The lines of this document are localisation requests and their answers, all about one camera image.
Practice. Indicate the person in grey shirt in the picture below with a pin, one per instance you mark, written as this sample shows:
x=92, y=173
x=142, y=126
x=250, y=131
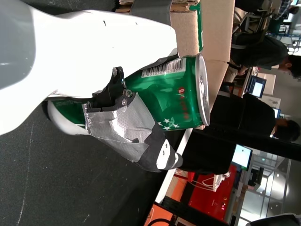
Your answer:
x=258, y=51

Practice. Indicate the green can with star print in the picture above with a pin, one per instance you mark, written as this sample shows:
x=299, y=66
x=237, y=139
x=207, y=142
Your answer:
x=169, y=94

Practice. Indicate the person in black shirt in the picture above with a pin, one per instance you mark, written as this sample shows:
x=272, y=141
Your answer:
x=235, y=117

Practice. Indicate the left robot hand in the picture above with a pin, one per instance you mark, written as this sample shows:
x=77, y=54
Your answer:
x=82, y=51

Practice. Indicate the computer monitor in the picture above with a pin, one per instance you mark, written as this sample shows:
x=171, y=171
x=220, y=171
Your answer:
x=242, y=155

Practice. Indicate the orange floor mat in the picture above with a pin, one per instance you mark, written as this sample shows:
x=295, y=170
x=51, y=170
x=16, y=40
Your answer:
x=162, y=214

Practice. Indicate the open cardboard box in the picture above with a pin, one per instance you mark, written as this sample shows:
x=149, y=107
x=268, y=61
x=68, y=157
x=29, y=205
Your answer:
x=216, y=35

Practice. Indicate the laptop with blue screen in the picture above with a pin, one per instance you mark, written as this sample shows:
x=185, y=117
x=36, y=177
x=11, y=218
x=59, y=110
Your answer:
x=257, y=87

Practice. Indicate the green can with white panel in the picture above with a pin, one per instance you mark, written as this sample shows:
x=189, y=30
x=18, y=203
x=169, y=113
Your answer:
x=196, y=28

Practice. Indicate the red machine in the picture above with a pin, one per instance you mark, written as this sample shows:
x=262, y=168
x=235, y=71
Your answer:
x=211, y=200

